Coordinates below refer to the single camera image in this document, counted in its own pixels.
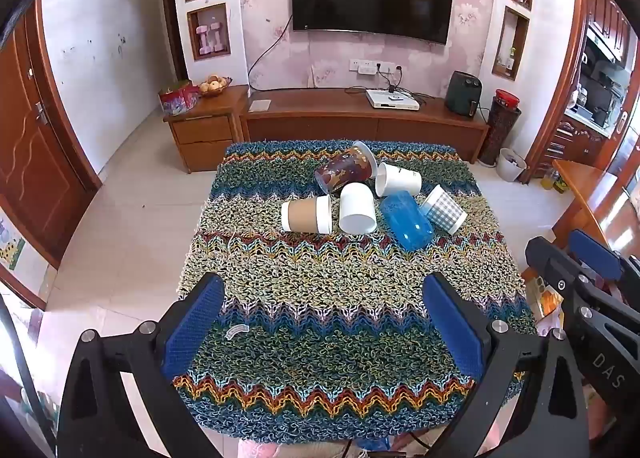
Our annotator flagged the blue checked cup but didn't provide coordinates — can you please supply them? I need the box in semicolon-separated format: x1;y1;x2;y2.
419;184;468;233

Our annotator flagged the long wooden tv cabinet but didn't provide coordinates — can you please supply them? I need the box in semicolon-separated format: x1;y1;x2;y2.
239;86;491;165

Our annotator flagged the colourful knitted zigzag mat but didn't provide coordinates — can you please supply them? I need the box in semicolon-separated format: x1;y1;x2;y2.
172;139;539;442

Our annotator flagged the fruit bowl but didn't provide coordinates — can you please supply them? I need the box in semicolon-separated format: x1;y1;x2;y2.
199;74;234;98

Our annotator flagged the black air fryer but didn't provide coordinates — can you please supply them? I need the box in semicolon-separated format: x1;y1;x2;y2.
446;70;484;118

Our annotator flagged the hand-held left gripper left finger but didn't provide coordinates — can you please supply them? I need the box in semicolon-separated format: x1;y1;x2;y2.
56;272;226;458

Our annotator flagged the dark red patterned cup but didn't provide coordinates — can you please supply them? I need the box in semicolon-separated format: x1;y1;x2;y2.
314;140;379;194

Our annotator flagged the small wooden drawer cabinet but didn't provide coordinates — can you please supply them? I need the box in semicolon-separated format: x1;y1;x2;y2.
163;85;251;174

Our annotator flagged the brown sleeve paper cup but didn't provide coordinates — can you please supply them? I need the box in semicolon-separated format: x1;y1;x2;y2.
280;195;333;235

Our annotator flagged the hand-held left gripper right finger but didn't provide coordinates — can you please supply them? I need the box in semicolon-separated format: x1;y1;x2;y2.
422;272;591;458

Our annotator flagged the colourful wall poster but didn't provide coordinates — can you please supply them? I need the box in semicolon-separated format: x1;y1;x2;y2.
0;217;27;272

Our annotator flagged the white wall socket strip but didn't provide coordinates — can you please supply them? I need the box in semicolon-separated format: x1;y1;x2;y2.
348;59;405;76

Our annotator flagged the black television cable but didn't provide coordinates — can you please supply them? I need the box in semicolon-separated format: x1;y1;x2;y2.
247;14;295;91

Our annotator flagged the red gift box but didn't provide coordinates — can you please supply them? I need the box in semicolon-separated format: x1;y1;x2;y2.
158;80;201;117

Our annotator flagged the orange packet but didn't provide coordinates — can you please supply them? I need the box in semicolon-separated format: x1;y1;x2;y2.
527;275;564;319

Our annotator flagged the blue translucent plastic cup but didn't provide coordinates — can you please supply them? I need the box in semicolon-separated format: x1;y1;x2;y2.
379;190;435;253

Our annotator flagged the white set-top box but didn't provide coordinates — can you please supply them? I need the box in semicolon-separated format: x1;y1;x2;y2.
364;88;421;113

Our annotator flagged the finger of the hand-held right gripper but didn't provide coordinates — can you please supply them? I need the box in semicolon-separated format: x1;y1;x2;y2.
525;236;608;306
569;229;640;295

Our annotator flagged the wooden side table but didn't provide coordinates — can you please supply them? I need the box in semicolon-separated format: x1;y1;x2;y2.
549;159;634;249

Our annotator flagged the tall black bin red lid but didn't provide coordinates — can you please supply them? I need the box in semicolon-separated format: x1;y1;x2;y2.
478;89;522;168

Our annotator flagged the plain white paper cup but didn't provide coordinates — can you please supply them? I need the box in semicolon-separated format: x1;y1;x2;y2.
338;182;378;235
375;162;423;199

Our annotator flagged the white bucket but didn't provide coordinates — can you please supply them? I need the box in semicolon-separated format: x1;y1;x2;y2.
496;148;529;183

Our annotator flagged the brown wooden door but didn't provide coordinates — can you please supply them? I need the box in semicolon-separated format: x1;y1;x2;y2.
0;0;104;269

